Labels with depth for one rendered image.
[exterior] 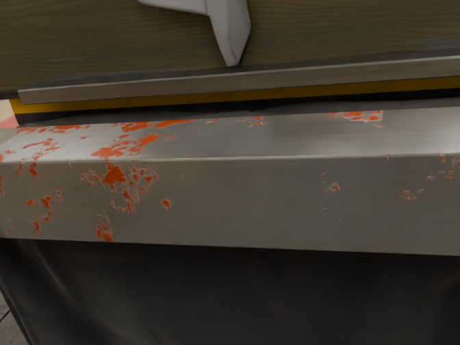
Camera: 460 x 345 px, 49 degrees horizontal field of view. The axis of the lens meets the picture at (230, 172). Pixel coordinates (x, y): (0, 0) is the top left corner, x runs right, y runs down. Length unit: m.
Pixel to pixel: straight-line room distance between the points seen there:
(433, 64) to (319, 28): 0.06
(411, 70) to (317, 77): 0.05
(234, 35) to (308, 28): 0.04
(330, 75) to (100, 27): 0.14
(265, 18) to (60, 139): 0.12
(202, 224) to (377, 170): 0.07
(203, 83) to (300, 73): 0.05
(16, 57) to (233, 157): 0.21
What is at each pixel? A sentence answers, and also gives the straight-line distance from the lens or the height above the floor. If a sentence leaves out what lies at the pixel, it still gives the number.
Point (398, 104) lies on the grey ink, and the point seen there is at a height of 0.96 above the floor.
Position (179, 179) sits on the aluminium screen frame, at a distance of 0.18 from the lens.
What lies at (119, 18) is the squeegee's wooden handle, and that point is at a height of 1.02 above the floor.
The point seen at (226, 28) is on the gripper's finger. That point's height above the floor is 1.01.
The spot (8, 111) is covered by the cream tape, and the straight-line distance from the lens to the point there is 0.45.
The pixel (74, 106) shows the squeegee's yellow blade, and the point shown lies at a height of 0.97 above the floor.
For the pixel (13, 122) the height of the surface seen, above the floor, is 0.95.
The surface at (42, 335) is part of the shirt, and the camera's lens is 0.45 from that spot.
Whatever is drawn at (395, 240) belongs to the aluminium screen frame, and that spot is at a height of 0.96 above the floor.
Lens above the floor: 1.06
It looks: 26 degrees down
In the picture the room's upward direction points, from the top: 10 degrees counter-clockwise
